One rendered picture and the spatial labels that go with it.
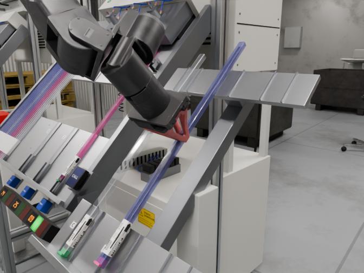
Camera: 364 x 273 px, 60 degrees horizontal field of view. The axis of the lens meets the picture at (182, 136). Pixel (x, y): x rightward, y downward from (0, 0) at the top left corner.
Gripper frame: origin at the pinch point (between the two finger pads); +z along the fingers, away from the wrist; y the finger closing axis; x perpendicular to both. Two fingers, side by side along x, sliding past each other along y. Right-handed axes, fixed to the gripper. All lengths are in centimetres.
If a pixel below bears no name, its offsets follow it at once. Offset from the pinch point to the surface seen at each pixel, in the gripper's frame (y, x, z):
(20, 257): 125, 60, 69
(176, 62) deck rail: 26.4, -26.7, 8.7
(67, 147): 45.3, 8.6, 7.9
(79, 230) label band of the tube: 9.3, 23.3, -0.2
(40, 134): 65, 8, 8
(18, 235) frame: 97, 45, 43
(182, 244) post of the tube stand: 0.1, 15.8, 16.6
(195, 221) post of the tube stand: -3.5, 11.2, 11.8
